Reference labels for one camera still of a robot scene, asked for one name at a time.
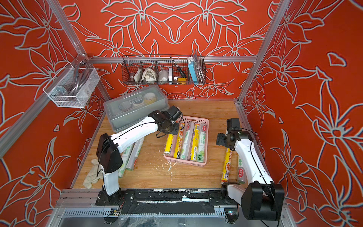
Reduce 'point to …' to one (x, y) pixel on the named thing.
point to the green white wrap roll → (202, 143)
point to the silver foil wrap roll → (187, 142)
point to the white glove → (94, 175)
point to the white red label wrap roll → (241, 171)
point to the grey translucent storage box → (132, 108)
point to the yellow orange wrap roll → (225, 173)
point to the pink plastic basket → (192, 119)
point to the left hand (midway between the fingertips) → (175, 129)
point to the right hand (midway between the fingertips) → (221, 140)
